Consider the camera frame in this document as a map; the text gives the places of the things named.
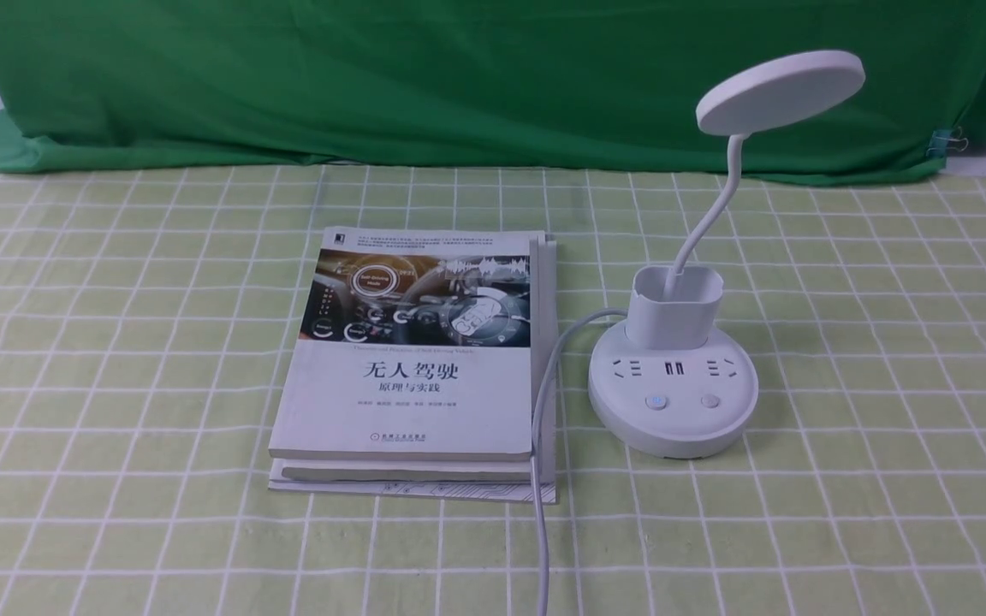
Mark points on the white desk lamp with sockets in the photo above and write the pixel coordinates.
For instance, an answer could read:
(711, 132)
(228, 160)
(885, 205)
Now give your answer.
(665, 380)

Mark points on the green checkered tablecloth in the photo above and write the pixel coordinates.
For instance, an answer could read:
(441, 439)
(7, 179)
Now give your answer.
(146, 321)

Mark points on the green backdrop cloth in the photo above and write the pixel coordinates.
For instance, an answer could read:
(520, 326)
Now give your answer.
(604, 85)

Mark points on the bottom book with circuit pattern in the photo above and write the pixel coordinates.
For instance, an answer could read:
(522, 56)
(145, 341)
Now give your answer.
(472, 490)

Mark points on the top book with car cover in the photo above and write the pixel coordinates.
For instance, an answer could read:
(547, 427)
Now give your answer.
(412, 376)

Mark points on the middle white book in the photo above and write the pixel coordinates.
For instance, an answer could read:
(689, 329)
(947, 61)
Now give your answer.
(390, 470)

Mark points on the teal binder clip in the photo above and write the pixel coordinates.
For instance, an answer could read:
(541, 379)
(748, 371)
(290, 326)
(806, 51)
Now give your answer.
(947, 142)

